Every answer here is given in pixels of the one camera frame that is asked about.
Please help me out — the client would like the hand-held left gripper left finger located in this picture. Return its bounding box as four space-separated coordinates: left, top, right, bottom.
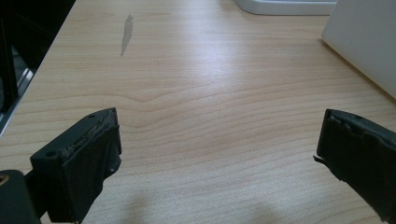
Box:
29 106 122 224

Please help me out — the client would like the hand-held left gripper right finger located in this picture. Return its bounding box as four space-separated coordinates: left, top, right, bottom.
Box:
313 108 396 224

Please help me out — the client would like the white box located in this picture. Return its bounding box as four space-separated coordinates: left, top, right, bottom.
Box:
321 0 396 100

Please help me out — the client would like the metal rail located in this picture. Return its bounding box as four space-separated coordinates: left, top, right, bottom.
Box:
0 68 35 136

